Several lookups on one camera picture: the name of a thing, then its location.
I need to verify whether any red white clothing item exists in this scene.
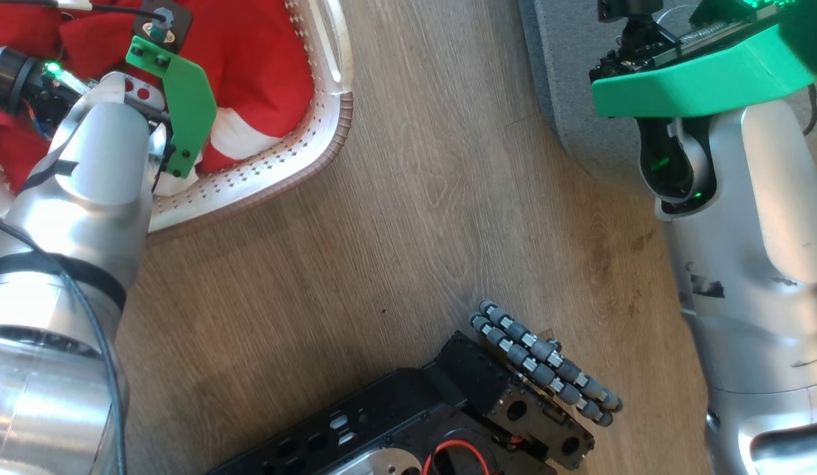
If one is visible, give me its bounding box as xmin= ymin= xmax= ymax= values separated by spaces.
xmin=0 ymin=0 xmax=315 ymax=193

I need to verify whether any cream plastic laundry basket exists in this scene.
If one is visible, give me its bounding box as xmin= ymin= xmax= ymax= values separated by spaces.
xmin=0 ymin=0 xmax=355 ymax=242

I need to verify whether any red wire loop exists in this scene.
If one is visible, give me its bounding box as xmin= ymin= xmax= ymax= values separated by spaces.
xmin=421 ymin=439 xmax=492 ymax=475

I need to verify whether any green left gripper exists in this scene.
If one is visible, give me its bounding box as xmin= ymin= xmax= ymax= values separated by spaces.
xmin=125 ymin=36 xmax=218 ymax=179

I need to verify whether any grey sofa cushion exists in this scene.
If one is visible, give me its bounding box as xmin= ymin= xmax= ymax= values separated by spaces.
xmin=518 ymin=0 xmax=817 ymax=199

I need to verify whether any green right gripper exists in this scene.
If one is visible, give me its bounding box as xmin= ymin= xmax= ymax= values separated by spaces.
xmin=591 ymin=0 xmax=817 ymax=120

